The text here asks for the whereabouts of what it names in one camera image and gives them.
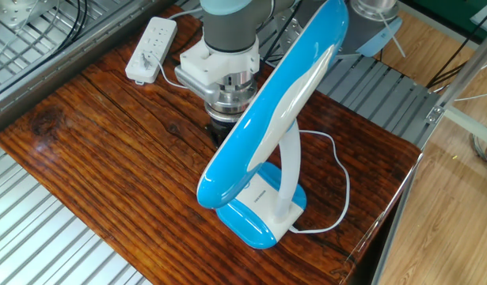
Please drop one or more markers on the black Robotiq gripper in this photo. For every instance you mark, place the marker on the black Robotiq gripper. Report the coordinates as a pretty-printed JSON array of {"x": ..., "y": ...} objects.
[{"x": 219, "y": 126}]

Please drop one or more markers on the blue white desk lamp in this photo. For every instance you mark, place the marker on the blue white desk lamp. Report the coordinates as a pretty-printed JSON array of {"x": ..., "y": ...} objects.
[{"x": 267, "y": 118}]

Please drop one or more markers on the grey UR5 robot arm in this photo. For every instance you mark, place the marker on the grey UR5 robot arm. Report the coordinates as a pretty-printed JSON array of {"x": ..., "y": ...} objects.
[{"x": 231, "y": 35}]

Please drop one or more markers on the white power strip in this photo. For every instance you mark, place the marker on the white power strip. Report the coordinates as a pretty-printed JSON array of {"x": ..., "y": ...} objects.
[{"x": 152, "y": 47}]

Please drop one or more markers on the metal robot mounting plate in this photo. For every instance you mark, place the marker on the metal robot mounting plate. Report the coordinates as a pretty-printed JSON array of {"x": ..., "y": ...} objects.
[{"x": 290, "y": 35}]

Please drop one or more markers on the glossy wood grain board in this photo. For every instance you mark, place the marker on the glossy wood grain board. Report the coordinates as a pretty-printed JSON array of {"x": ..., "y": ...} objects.
[{"x": 108, "y": 166}]

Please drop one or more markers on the aluminium table edge rail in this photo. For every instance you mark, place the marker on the aluminium table edge rail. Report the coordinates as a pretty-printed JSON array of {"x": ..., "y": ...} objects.
[{"x": 69, "y": 67}]

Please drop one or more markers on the aluminium frame post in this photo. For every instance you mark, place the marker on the aluminium frame post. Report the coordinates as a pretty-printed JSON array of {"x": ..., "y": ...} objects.
[{"x": 465, "y": 71}]

